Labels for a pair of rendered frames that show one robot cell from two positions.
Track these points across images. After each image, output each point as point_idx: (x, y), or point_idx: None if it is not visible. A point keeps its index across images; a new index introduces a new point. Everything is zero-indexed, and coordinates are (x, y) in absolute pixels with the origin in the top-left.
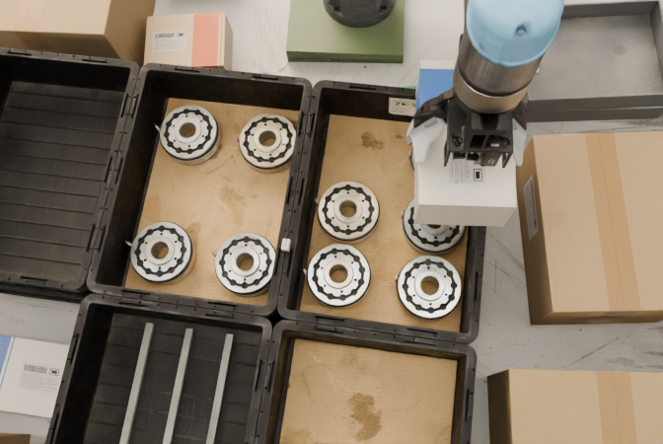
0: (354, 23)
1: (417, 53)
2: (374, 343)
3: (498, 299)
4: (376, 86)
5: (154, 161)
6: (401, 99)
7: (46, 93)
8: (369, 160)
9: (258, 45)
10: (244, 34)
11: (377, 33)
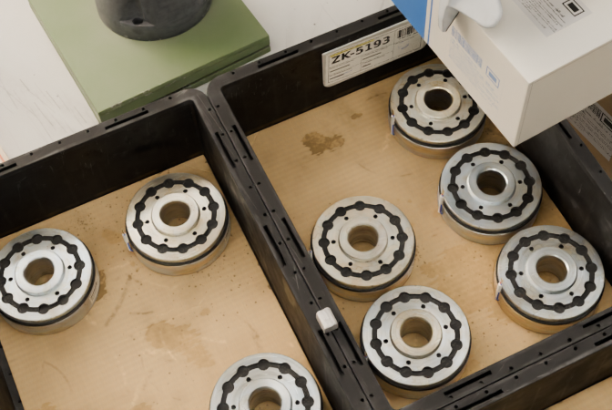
0: (174, 27)
1: (282, 29)
2: (547, 385)
3: None
4: (296, 46)
5: (5, 356)
6: (339, 47)
7: None
8: (337, 168)
9: (45, 135)
10: (11, 131)
11: (212, 26)
